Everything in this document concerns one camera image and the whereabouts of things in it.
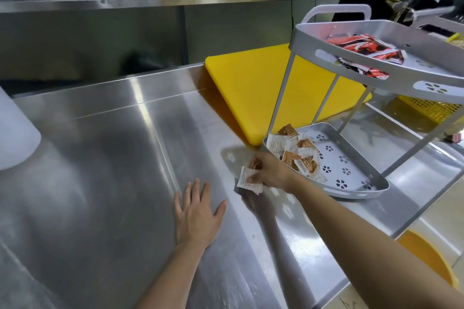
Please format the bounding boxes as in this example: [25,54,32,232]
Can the yellow plastic basket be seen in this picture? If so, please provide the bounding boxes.
[398,94,462,125]

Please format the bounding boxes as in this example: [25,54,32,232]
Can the yellow plastic bucket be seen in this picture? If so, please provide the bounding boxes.
[396,230,460,290]

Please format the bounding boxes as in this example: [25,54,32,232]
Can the person's right forearm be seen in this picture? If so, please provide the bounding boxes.
[287,176,464,309]

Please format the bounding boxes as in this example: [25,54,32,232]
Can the person's left forearm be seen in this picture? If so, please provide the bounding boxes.
[137,237,214,309]

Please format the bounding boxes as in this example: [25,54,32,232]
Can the pile of red sachets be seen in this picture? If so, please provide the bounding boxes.
[325,34,407,80]

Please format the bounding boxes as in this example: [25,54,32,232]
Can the yellow cutting board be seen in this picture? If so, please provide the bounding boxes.
[205,43,373,147]

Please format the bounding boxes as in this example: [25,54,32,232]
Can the grey two-tier rack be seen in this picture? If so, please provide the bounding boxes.
[263,5,464,200]

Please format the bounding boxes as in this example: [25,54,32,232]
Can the person's right hand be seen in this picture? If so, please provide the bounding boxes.
[247,156,300,194]

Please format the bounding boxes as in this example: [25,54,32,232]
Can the pile of brown white sachets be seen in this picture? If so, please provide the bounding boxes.
[267,124,328,184]

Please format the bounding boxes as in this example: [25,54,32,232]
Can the white plastic container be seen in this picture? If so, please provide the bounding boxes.
[0,85,42,171]

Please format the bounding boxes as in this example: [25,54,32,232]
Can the white sachet packets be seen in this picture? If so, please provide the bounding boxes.
[237,166,264,196]

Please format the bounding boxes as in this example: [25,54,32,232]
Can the person's left hand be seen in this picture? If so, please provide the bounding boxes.
[174,178,228,249]

